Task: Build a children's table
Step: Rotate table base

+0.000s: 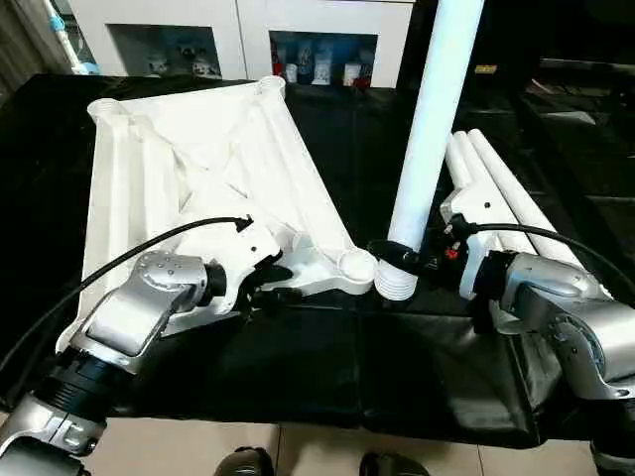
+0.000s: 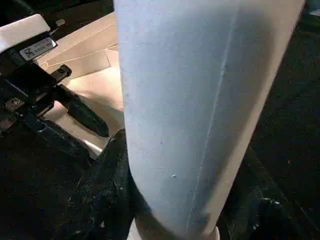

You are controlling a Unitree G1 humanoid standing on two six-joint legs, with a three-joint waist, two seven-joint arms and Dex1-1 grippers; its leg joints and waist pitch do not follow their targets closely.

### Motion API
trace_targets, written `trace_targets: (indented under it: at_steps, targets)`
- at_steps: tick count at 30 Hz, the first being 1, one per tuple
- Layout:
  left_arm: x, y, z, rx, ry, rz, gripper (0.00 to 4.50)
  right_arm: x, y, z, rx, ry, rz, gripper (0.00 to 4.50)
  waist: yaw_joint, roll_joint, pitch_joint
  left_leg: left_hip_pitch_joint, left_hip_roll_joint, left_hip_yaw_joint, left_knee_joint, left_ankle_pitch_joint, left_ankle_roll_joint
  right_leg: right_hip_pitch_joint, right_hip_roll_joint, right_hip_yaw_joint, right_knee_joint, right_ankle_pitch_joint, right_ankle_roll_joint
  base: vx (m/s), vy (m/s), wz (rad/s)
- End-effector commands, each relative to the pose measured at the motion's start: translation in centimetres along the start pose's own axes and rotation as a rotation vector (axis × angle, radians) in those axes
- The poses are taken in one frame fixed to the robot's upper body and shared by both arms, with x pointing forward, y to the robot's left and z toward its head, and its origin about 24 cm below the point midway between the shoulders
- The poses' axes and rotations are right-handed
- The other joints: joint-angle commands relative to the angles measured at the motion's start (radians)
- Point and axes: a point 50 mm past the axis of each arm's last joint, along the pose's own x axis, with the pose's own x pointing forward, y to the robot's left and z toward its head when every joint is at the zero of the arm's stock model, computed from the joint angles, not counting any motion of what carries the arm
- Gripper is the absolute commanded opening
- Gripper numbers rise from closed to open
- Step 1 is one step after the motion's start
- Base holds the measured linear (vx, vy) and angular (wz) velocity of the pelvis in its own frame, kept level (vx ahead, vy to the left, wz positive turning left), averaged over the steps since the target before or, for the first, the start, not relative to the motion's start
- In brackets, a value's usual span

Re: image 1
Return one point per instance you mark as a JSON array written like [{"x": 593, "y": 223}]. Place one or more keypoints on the white plastic table top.
[{"x": 149, "y": 149}]

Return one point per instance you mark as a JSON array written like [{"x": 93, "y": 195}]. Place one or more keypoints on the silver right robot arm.
[{"x": 546, "y": 287}]

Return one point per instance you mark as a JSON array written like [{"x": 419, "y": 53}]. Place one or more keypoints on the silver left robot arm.
[{"x": 164, "y": 277}]

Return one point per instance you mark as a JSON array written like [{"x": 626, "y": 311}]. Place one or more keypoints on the black work mat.
[{"x": 322, "y": 347}]

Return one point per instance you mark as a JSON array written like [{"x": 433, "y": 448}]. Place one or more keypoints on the dark left robot foot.
[{"x": 245, "y": 463}]

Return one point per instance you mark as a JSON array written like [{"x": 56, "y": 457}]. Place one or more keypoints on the dark robot foot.
[
  {"x": 387, "y": 466},
  {"x": 245, "y": 463}
]

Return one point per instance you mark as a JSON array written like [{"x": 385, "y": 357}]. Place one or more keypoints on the small red object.
[{"x": 365, "y": 77}]

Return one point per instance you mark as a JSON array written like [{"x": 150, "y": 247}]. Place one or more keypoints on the white mug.
[
  {"x": 353, "y": 73},
  {"x": 291, "y": 73}
]

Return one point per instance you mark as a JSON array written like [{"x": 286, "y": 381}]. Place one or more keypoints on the yellowish label tag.
[{"x": 486, "y": 69}]

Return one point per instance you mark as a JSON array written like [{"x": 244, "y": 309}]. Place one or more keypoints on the dark right robot foot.
[{"x": 387, "y": 466}]

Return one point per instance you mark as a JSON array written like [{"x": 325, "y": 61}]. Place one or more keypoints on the white blue patterned container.
[{"x": 322, "y": 67}]

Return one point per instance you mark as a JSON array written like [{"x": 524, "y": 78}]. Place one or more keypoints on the red bottle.
[{"x": 275, "y": 59}]

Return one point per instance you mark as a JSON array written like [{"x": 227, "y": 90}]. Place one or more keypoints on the small white figurine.
[{"x": 158, "y": 64}]

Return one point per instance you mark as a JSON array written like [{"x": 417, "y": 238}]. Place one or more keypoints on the white glass door cabinet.
[{"x": 238, "y": 30}]

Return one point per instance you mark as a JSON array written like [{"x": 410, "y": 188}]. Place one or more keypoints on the white pipe with blue bands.
[{"x": 69, "y": 44}]

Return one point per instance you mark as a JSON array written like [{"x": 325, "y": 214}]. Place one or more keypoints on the grey curtain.
[{"x": 25, "y": 44}]

